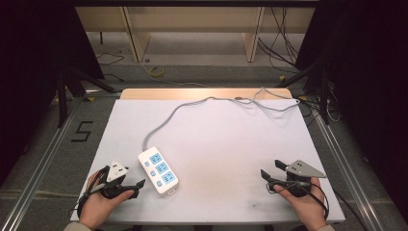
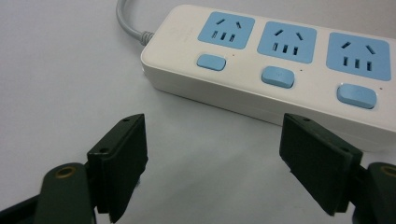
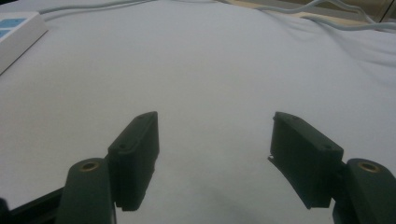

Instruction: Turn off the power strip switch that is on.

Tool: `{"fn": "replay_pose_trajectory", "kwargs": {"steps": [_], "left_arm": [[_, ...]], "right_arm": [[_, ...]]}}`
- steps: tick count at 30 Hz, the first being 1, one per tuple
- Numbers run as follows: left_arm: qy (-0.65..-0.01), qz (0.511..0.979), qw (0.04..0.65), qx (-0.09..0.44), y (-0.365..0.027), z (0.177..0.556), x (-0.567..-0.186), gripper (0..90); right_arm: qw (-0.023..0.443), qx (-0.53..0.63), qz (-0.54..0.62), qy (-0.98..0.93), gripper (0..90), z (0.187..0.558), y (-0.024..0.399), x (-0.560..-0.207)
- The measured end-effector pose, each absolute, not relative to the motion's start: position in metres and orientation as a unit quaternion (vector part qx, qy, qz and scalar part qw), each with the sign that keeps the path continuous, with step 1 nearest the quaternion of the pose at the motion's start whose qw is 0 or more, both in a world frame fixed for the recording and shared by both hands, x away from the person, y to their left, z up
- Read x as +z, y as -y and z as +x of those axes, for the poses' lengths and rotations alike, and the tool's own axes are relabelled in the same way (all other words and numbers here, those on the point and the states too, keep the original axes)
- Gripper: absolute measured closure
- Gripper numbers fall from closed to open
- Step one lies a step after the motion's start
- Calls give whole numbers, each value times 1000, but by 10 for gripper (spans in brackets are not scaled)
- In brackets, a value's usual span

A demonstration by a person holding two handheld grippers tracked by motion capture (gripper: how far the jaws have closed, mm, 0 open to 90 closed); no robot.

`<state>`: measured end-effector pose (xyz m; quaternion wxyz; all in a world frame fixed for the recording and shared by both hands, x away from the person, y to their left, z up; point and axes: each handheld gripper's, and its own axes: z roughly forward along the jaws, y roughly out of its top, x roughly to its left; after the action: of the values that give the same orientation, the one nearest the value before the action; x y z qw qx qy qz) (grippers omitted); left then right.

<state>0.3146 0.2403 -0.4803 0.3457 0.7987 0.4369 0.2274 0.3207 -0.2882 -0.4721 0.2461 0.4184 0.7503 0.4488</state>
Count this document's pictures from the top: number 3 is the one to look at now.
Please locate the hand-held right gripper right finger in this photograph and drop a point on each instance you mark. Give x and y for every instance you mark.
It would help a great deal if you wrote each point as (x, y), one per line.
(306, 161)

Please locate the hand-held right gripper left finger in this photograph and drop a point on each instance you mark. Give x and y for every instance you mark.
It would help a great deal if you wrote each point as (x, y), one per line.
(132, 161)

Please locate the white table cloth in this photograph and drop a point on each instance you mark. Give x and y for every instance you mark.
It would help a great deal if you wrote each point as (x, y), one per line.
(199, 77)

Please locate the white power strip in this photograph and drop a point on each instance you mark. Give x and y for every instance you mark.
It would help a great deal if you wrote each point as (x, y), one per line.
(17, 37)

